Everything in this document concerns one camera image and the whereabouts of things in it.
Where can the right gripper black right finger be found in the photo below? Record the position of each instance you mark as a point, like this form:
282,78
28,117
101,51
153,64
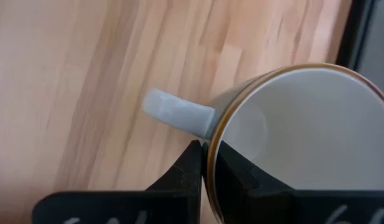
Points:
272,205

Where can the grey-teal mug white inside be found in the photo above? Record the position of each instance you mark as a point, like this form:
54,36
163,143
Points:
303,124

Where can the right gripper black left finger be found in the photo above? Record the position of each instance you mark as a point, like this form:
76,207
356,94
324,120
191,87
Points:
132,208

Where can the black table frame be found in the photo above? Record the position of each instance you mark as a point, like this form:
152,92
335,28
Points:
355,31

